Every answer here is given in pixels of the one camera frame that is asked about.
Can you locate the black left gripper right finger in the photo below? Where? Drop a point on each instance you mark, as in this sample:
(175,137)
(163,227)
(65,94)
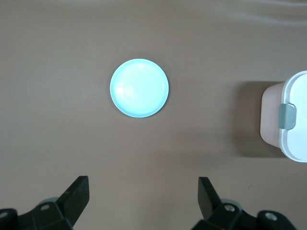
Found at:
(213,210)

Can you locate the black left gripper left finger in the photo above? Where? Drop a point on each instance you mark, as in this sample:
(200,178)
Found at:
(69,206)

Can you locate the white lidded storage box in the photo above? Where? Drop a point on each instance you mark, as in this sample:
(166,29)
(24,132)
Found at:
(296,134)

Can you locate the light blue round plate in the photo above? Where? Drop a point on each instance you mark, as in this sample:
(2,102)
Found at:
(139,88)

